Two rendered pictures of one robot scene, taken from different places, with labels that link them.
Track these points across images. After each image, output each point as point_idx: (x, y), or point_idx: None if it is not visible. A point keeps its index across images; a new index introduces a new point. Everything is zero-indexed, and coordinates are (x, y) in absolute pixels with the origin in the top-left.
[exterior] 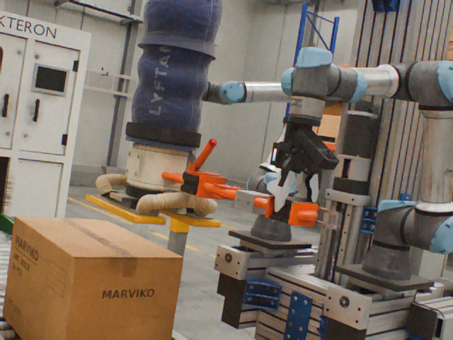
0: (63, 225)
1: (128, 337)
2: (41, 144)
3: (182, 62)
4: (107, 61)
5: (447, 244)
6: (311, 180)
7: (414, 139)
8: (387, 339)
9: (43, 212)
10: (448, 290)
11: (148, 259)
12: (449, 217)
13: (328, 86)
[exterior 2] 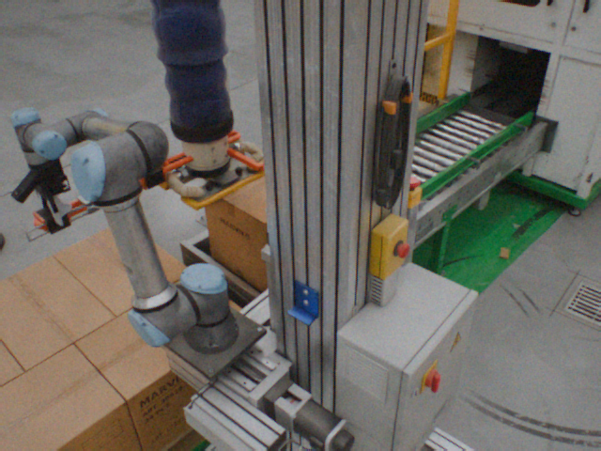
0: None
1: (240, 257)
2: (592, 40)
3: (166, 69)
4: None
5: (138, 333)
6: (48, 204)
7: (303, 223)
8: (195, 382)
9: (583, 121)
10: (304, 428)
11: (240, 210)
12: (133, 310)
13: (23, 143)
